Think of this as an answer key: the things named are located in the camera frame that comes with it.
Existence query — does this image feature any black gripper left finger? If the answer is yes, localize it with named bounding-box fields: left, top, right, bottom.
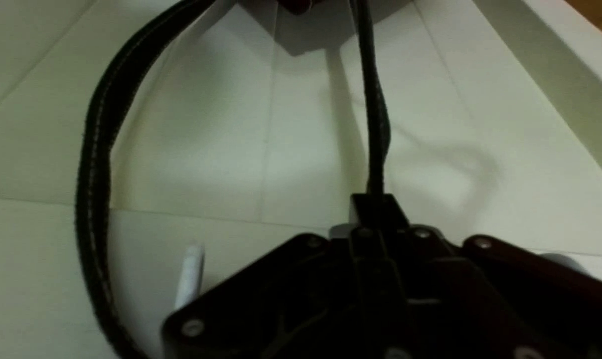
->
left=159, top=193, right=380, bottom=359

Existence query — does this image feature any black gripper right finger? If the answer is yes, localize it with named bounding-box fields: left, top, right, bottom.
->
left=374, top=193, right=602, bottom=359

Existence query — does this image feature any black bag with straps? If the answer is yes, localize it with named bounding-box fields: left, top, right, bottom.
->
left=71, top=0, right=408, bottom=359

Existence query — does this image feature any white door frame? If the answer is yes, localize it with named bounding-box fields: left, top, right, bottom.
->
left=476, top=0, right=602, bottom=191

